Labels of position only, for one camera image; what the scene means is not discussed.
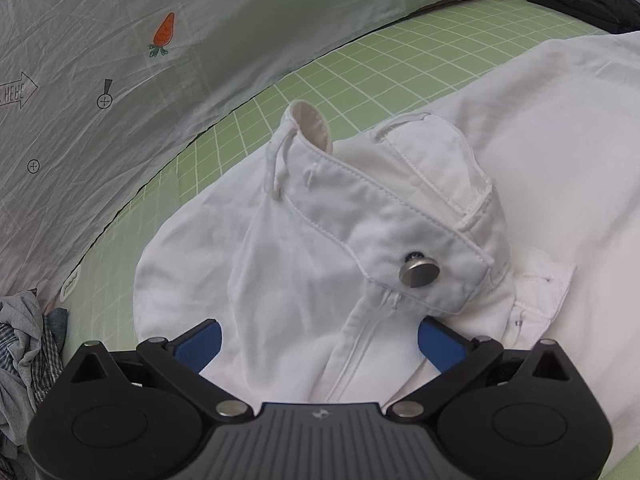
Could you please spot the grey shirt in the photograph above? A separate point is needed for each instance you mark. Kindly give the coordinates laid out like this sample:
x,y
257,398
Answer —
x,y
20,310

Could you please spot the white pants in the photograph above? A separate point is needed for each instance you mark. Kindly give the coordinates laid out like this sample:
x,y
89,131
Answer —
x,y
400,200

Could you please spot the grey carrot print sheet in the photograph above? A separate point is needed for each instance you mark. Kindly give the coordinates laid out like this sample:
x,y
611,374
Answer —
x,y
200,35

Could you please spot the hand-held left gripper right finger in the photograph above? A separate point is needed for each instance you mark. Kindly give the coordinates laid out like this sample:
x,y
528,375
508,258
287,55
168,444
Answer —
x,y
439,344

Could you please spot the green grid mat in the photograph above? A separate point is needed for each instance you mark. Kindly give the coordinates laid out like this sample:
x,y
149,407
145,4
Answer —
x,y
375,60

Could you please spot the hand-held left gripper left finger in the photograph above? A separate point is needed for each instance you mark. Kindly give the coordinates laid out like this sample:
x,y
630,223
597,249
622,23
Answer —
x,y
200,345

